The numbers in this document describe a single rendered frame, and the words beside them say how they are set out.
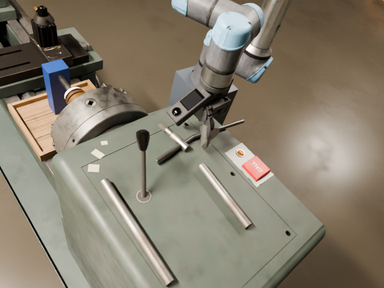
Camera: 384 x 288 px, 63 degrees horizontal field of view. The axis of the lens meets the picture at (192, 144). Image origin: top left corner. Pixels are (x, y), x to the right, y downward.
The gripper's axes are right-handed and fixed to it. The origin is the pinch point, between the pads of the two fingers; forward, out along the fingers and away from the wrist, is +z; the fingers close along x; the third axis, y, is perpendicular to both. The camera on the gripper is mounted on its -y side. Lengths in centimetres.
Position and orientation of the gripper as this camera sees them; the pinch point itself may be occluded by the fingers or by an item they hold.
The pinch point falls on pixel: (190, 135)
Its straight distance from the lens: 88.6
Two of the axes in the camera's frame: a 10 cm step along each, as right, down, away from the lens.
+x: -6.3, -6.8, 3.7
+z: -2.2, 6.1, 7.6
